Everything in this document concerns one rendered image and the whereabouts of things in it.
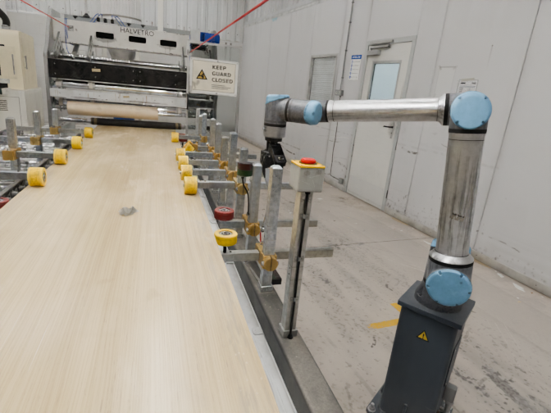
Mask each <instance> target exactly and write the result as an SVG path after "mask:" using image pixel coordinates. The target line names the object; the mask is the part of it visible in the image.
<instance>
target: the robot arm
mask: <svg viewBox="0 0 551 413"><path fill-rule="evenodd" d="M265 105H266V107H265V117H264V127H262V129H263V136H266V137H265V140H266V149H265V150H261V158H260V162H261V163H262V173H263V177H264V180H265V182H266V186H267V187H268V184H269V175H270V169H268V168H270V167H271V166H273V165H279V166H281V167H282V168H283V166H285V165H286V162H287V161H286V158H285V155H284V152H283V149H282V147H281V145H280V143H278V142H282V138H284V137H285V131H286V122H293V123H299V124H305V125H317V124H318V123H319V122H387V121H437V122H439V123H440V124H441V125H448V126H449V132H448V134H449V139H448V146H447V153H446V161H445V168H444V182H443V188H442V196H441V203H440V210H439V223H438V231H437V238H435V239H433V241H432V243H431V245H430V252H429V256H428V259H427V263H426V269H425V273H424V276H423V280H422V281H421V282H420V283H419V285H418V286H417V288H416V290H415V293H414V297H415V298H416V300H417V301H418V302H420V303H421V304H422V305H423V306H425V307H427V308H429V309H431V310H434V311H438V312H443V313H456V312H459V311H460V310H461V309H462V304H463V303H464V302H466V301H467V300H468V299H469V298H470V296H471V292H472V284H471V276H472V270H473V264H474V257H473V256H472V255H471V247H470V242H471V232H472V226H473V220H474V214H475V208H476V196H477V190H478V184H479V178H480V168H481V162H482V156H483V150H484V143H485V136H486V133H487V128H488V122H489V118H490V116H491V113H492V104H491V101H490V100H489V98H488V97H487V96H486V95H484V94H483V93H481V92H478V91H468V92H465V93H445V94H444V95H443V96H441V97H440V98H403V99H372V100H341V101H332V100H302V99H294V98H289V95H283V94H269V95H267V96H266V103H265Z"/></svg>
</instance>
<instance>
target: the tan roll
mask: <svg viewBox="0 0 551 413"><path fill-rule="evenodd" d="M55 108H56V109H67V112H68V114H69V115H81V116H105V117H118V118H130V119H143V120H158V116H174V117H185V118H186V114H179V113H167V112H158V107H141V106H130V105H119V104H108V103H96V102H76V101H67V106H65V105H56V106H55Z"/></svg>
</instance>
